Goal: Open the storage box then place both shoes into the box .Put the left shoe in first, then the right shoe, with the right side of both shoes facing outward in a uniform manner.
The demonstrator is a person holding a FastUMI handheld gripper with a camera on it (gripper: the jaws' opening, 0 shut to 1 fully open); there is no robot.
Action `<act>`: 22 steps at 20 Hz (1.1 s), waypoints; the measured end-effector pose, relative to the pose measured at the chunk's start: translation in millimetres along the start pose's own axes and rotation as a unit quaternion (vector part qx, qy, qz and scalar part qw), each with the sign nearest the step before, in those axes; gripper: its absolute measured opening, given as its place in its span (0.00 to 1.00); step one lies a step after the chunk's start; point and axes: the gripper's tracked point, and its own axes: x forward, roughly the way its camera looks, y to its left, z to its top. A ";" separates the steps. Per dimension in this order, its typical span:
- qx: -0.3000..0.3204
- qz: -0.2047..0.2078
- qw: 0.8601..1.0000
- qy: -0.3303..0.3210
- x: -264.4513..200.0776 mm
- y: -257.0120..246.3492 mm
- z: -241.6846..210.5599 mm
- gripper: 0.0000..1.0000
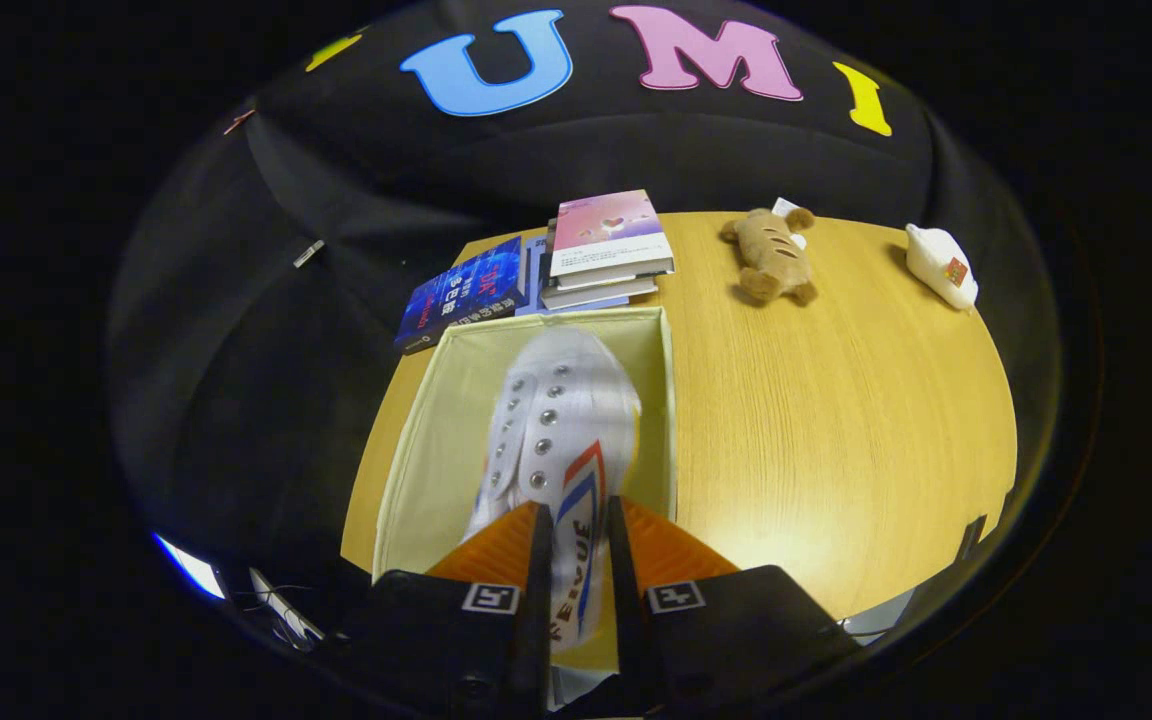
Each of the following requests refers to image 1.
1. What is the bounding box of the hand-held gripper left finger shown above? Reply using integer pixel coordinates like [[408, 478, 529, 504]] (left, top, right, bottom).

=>
[[321, 500, 555, 716]]

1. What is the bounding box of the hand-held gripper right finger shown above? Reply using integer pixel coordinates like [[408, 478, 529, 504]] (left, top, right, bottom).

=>
[[604, 495, 862, 716]]

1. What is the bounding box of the pale blue book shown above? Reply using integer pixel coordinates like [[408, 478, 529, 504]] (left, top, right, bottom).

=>
[[516, 236, 632, 317]]

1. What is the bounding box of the black backdrop cloth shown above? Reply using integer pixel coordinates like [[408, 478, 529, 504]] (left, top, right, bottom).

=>
[[106, 0, 1067, 601]]

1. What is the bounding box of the fabric storage box with lid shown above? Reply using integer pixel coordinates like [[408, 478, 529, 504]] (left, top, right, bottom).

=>
[[371, 305, 677, 673]]

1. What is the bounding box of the pink cover book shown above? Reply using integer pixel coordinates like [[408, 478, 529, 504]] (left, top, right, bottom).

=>
[[548, 190, 675, 279]]

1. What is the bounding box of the grey book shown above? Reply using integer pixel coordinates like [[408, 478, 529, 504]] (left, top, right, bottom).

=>
[[539, 222, 659, 310]]

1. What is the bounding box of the white canvas shoe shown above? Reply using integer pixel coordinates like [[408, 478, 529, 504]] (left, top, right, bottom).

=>
[[464, 325, 643, 656]]

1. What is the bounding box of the grey laptop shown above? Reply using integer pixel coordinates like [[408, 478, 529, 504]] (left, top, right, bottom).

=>
[[248, 568, 325, 643]]

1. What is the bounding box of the white plush toy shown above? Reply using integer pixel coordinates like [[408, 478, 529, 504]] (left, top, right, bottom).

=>
[[904, 223, 979, 311]]

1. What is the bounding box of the blue cover book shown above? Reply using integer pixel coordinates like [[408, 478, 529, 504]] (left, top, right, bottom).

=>
[[394, 236, 527, 355]]

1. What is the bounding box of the lit monitor screen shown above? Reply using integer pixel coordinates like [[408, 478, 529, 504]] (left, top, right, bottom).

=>
[[152, 533, 229, 601]]

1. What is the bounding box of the brown bread plush toy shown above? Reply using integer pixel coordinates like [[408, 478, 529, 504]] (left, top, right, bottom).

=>
[[719, 205, 819, 306]]

